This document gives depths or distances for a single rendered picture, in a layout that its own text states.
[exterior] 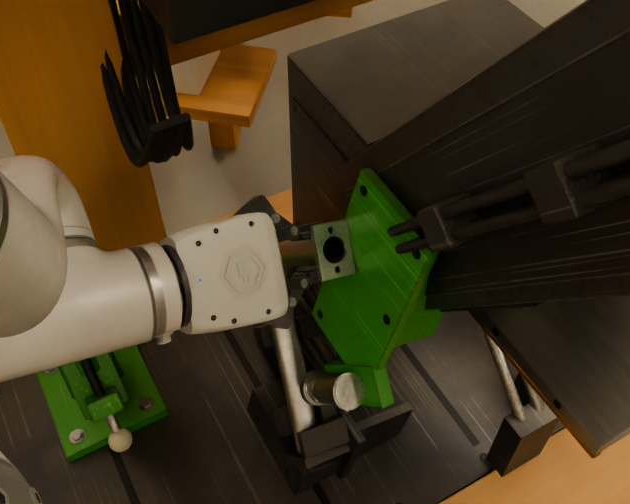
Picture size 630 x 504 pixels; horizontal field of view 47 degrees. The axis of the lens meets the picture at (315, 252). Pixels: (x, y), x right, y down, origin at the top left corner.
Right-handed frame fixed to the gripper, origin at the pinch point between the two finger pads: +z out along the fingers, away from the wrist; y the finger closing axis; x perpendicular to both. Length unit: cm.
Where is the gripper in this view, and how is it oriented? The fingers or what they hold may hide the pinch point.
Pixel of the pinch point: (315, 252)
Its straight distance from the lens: 72.4
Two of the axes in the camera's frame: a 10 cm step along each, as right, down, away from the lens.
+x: -5.1, 0.3, 8.6
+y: -1.9, -9.8, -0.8
